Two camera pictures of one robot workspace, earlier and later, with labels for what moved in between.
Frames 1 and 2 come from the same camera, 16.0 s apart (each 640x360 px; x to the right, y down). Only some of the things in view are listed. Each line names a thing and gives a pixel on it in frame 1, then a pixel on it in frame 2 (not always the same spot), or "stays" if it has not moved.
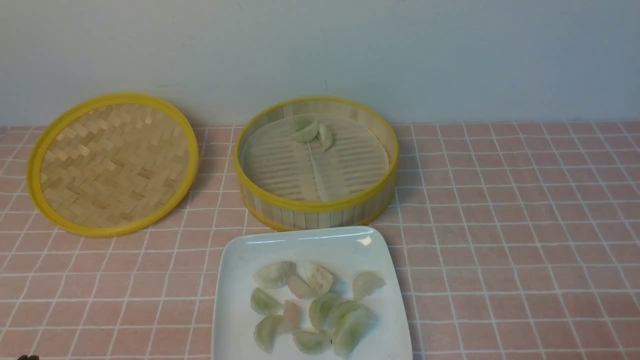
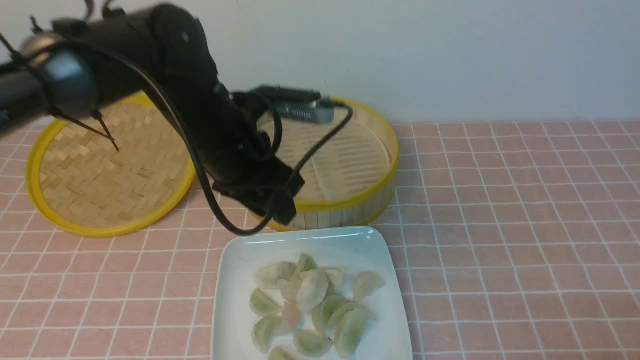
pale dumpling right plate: x=365 y=283 stays
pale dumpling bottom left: x=262 y=303 stays
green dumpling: x=310 y=341 stays
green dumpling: x=306 y=127 → x=305 y=263
